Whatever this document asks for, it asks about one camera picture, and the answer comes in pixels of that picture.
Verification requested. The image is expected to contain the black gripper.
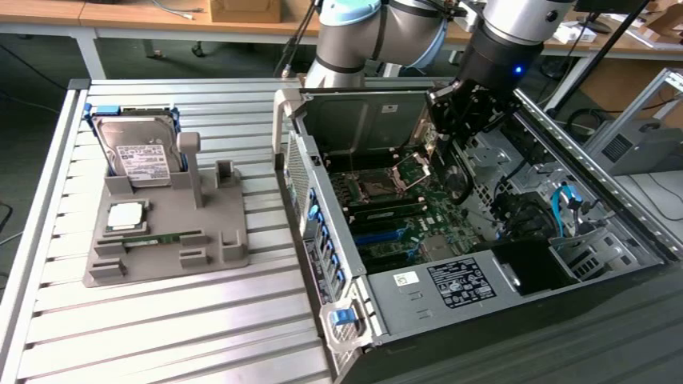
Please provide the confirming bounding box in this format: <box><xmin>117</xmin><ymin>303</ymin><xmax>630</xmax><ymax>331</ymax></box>
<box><xmin>426</xmin><ymin>28</ymin><xmax>545</xmax><ymax>136</ymax></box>

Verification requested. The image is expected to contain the grey network cable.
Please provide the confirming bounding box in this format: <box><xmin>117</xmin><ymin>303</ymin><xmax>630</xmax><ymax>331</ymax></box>
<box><xmin>149</xmin><ymin>0</ymin><xmax>209</xmax><ymax>21</ymax></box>

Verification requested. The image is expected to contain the black monitor stand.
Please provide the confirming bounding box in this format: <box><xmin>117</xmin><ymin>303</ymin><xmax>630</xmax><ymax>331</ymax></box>
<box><xmin>574</xmin><ymin>0</ymin><xmax>617</xmax><ymax>34</ymax></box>

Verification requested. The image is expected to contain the light blue wire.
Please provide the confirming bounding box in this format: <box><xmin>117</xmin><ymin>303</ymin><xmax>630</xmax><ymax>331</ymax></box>
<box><xmin>552</xmin><ymin>182</ymin><xmax>588</xmax><ymax>240</ymax></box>

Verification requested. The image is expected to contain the green motherboard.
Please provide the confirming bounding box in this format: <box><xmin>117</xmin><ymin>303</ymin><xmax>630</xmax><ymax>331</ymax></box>
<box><xmin>329</xmin><ymin>154</ymin><xmax>484</xmax><ymax>274</ymax></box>

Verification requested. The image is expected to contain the blue case latch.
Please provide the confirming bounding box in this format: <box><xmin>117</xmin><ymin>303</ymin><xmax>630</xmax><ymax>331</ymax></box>
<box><xmin>329</xmin><ymin>306</ymin><xmax>358</xmax><ymax>326</ymax></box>

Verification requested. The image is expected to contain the silver cpu chip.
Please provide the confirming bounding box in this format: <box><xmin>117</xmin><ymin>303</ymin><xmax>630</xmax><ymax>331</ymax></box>
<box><xmin>105</xmin><ymin>202</ymin><xmax>151</xmax><ymax>234</ymax></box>

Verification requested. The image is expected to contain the blue expansion slot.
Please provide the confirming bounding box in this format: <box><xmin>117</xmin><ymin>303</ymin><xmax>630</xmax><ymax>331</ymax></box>
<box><xmin>351</xmin><ymin>228</ymin><xmax>412</xmax><ymax>246</ymax></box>

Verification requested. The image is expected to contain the aluminium profile frame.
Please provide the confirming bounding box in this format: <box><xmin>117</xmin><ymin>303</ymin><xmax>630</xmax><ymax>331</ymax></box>
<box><xmin>608</xmin><ymin>66</ymin><xmax>683</xmax><ymax>135</ymax></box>

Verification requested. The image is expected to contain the silver chipset heatsink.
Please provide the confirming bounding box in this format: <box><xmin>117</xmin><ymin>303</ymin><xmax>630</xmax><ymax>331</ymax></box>
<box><xmin>424</xmin><ymin>235</ymin><xmax>457</xmax><ymax>260</ymax></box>

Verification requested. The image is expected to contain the white small box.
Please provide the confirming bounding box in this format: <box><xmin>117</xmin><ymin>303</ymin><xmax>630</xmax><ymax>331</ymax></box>
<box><xmin>553</xmin><ymin>22</ymin><xmax>601</xmax><ymax>45</ymax></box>

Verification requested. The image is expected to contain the green ram stick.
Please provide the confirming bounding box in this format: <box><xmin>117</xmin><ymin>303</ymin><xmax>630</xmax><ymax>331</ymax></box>
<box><xmin>121</xmin><ymin>234</ymin><xmax>183</xmax><ymax>246</ymax></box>

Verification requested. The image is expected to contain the black installed ram stick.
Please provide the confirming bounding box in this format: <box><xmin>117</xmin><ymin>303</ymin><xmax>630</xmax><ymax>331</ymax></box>
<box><xmin>349</xmin><ymin>203</ymin><xmax>428</xmax><ymax>224</ymax></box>

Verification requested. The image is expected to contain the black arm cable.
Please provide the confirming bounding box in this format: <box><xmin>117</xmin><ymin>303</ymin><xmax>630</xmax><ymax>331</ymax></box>
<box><xmin>274</xmin><ymin>0</ymin><xmax>323</xmax><ymax>78</ymax></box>

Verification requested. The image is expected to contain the black plastic shroud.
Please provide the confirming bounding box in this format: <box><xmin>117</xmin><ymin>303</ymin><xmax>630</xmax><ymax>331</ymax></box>
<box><xmin>473</xmin><ymin>238</ymin><xmax>582</xmax><ymax>298</ymax></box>

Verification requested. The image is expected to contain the black tripod pole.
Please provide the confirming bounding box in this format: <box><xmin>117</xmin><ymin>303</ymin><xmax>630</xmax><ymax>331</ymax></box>
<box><xmin>544</xmin><ymin>0</ymin><xmax>656</xmax><ymax>119</ymax></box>

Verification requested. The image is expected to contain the grey power supply unit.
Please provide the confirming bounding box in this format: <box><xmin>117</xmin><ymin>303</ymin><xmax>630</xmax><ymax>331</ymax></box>
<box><xmin>366</xmin><ymin>250</ymin><xmax>524</xmax><ymax>338</ymax></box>

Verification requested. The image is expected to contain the brown cardboard box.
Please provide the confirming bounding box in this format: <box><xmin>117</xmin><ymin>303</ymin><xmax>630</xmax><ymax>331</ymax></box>
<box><xmin>210</xmin><ymin>0</ymin><xmax>283</xmax><ymax>24</ymax></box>

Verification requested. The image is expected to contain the metal drive cage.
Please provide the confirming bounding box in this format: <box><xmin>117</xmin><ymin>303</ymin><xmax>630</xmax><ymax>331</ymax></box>
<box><xmin>458</xmin><ymin>119</ymin><xmax>542</xmax><ymax>201</ymax></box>

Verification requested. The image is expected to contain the black wire bundle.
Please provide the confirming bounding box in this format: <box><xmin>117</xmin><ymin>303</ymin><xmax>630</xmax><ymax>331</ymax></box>
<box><xmin>490</xmin><ymin>179</ymin><xmax>560</xmax><ymax>243</ymax></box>

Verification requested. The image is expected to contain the grey computer tower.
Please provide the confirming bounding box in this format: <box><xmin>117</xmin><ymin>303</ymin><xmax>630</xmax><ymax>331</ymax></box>
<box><xmin>585</xmin><ymin>118</ymin><xmax>683</xmax><ymax>177</ymax></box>

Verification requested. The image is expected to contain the wooden desk white frame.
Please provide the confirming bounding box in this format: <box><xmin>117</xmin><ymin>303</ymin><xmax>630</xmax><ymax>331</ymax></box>
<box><xmin>441</xmin><ymin>23</ymin><xmax>683</xmax><ymax>119</ymax></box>
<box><xmin>0</xmin><ymin>0</ymin><xmax>322</xmax><ymax>80</ymax></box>

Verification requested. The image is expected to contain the grey plastic parts rack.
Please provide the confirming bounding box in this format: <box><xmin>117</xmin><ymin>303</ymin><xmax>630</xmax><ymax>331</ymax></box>
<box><xmin>83</xmin><ymin>130</ymin><xmax>251</xmax><ymax>289</ymax></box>

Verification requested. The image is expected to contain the metal socket cover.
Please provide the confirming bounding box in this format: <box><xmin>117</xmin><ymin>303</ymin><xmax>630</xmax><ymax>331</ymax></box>
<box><xmin>393</xmin><ymin>153</ymin><xmax>436</xmax><ymax>190</ymax></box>

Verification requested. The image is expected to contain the cpu socket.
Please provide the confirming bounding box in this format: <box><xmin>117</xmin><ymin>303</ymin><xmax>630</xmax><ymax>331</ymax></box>
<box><xmin>355</xmin><ymin>170</ymin><xmax>409</xmax><ymax>202</ymax></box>

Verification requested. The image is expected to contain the open black pc case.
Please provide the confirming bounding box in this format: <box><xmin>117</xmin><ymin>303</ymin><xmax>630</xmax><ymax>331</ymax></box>
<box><xmin>273</xmin><ymin>82</ymin><xmax>683</xmax><ymax>384</ymax></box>

